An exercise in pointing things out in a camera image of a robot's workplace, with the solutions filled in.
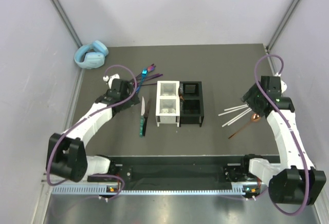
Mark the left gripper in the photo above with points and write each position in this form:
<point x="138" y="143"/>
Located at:
<point x="132" y="101"/>

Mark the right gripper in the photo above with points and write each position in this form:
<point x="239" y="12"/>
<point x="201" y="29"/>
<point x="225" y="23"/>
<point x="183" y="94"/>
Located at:
<point x="249" y="97"/>

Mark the blue fork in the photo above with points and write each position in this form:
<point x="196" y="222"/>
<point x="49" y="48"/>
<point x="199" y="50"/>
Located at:
<point x="143" y="76"/>

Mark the rainbow spoon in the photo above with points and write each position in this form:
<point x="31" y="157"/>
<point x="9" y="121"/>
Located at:
<point x="151" y="68"/>

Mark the light blue headphones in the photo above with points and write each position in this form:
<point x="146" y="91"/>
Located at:
<point x="91" y="56"/>

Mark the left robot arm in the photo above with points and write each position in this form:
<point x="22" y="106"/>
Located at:
<point x="66" y="156"/>

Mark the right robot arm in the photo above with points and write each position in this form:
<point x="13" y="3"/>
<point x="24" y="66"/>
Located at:
<point x="296" y="180"/>

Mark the copper spoon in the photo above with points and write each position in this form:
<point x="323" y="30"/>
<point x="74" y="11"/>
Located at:
<point x="254" y="119"/>

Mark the white chopstick lower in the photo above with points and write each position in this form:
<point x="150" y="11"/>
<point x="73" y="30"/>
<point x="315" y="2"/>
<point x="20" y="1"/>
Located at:
<point x="237" y="118"/>

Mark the white chopstick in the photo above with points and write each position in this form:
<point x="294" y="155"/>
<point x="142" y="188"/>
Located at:
<point x="236" y="107"/>
<point x="228" y="112"/>
<point x="237" y="118"/>

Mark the white chopstick upper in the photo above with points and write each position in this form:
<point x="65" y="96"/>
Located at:
<point x="236" y="107"/>

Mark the purple fork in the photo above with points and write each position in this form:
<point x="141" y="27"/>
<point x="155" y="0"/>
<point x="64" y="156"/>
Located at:
<point x="147" y="78"/>

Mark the black knife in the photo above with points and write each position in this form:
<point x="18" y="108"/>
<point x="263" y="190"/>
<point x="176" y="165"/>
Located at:
<point x="146" y="115"/>

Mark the white chopstick middle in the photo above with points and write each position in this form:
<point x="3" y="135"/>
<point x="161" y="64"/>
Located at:
<point x="228" y="112"/>

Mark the white utensil container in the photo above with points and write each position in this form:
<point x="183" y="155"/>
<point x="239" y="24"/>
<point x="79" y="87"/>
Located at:
<point x="167" y="103"/>

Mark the black utensil container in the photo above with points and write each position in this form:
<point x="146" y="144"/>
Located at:
<point x="192" y="110"/>

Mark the white-blade green-handle knife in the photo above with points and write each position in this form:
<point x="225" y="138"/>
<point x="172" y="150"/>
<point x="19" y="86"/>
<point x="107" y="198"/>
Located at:
<point x="142" y="117"/>

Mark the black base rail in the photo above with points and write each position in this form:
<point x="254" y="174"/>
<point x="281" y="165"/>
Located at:
<point x="180" y="172"/>

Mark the perforated cable duct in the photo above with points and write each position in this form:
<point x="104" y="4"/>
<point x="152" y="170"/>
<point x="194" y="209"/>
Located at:
<point x="107" y="189"/>

